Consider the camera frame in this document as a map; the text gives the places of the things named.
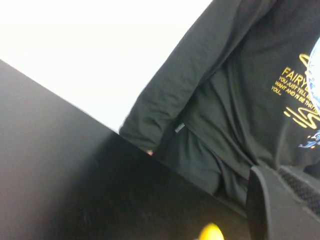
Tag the black printed sweatshirt torso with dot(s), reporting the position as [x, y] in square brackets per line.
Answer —
[250, 62]

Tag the person's right hand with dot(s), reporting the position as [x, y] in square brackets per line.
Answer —
[149, 152]

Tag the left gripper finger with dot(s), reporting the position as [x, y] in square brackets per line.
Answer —
[280, 212]

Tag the yellow banana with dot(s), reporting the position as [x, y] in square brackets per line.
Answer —
[212, 233]

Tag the person's right forearm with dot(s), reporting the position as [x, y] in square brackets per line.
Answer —
[160, 105]

